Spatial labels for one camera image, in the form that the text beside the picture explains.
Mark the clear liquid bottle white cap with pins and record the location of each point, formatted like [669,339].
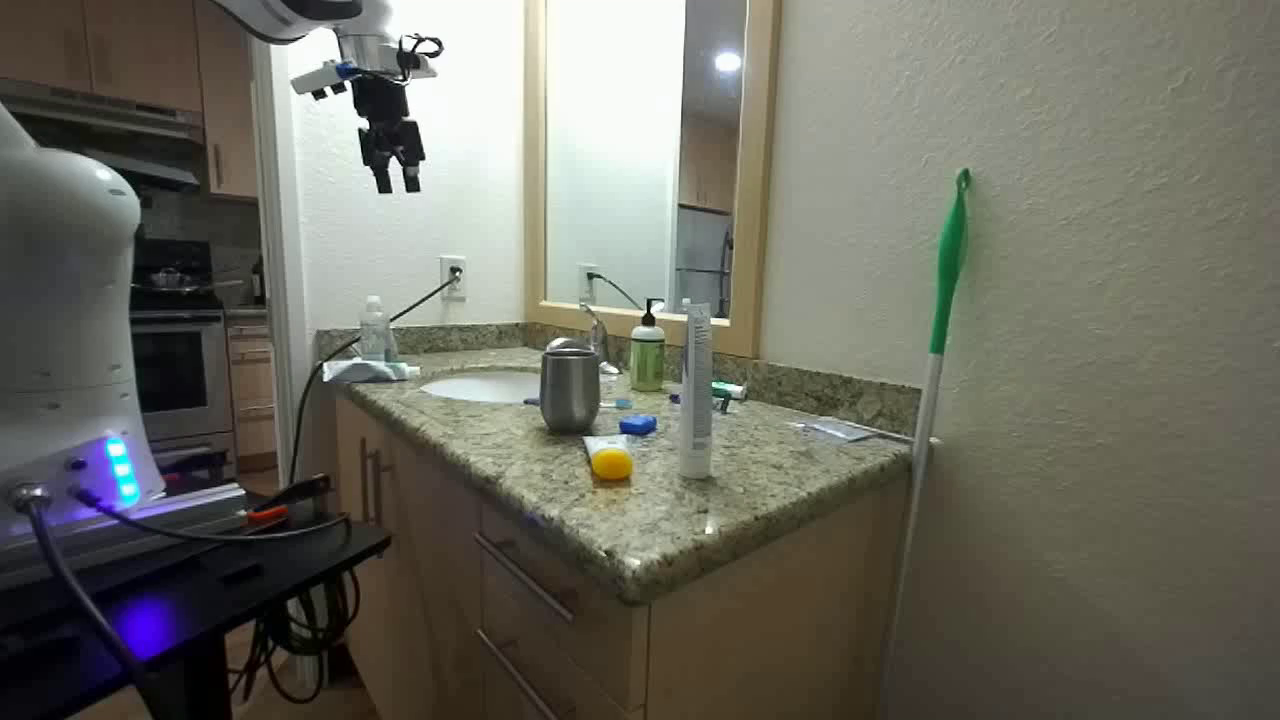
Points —
[375,331]

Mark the tall white standing tube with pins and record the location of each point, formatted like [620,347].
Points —
[696,400]

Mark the wooden kitchen wall cabinets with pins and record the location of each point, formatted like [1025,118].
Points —
[105,45]

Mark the small blue cap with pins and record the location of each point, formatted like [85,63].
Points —
[638,427]

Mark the wood framed mirror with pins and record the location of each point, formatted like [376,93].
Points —
[615,160]

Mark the white tube with yellow cap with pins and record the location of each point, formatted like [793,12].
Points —
[611,462]

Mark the white oval sink basin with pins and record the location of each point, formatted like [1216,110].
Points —
[480,387]

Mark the green plastic item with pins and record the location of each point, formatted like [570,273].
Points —
[730,389]

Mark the aluminium base frame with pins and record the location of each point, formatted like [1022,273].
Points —
[134,522]

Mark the silver metal cup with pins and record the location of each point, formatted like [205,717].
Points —
[570,389]

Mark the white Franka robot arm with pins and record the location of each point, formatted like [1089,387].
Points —
[55,295]

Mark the orange black clamp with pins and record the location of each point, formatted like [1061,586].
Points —
[284,507]

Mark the white wall outlet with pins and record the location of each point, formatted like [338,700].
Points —
[453,276]

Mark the green and white mop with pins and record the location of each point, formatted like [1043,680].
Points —
[951,253]

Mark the cooking pot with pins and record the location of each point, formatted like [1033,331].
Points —
[174,281]

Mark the black robot stand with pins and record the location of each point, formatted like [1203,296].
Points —
[202,600]

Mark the wooden kitchen base cabinet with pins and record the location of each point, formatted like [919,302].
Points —
[248,387]

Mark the green soap pump bottle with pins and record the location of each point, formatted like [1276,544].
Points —
[651,357]

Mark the clear plastic wrapper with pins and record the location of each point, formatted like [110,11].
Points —
[833,429]

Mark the kitchen range hood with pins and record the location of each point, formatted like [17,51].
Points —
[105,132]

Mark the chrome sink faucet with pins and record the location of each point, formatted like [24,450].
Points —
[594,331]

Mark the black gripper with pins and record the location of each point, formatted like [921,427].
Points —
[384,113]

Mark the steel kitchen oven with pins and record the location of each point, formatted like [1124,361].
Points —
[182,375]

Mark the wooden vanity cabinet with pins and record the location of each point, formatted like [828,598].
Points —
[747,643]

